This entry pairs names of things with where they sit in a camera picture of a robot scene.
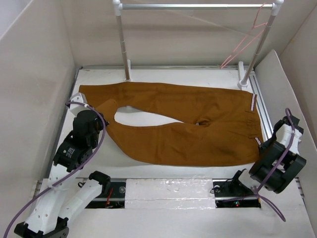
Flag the silver white clothes rack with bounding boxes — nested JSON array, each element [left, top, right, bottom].
[[110, 0, 284, 89]]

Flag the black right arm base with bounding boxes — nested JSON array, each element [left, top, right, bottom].
[[210, 169, 261, 209]]

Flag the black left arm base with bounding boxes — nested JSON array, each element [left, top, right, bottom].
[[86, 179, 126, 209]]

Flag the pink wire hanger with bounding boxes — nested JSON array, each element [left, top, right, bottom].
[[219, 3, 267, 69]]

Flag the brown trousers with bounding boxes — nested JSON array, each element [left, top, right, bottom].
[[79, 82, 262, 167]]

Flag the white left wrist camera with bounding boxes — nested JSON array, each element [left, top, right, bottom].
[[66, 93, 87, 116]]

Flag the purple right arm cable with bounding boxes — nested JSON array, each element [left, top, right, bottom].
[[252, 107, 298, 223]]

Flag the white foam board strip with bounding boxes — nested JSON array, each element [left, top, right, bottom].
[[125, 178, 215, 210]]

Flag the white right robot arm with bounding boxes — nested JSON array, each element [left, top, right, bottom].
[[249, 116, 307, 194]]

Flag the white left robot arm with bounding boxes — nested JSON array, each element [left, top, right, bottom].
[[14, 110, 110, 238]]

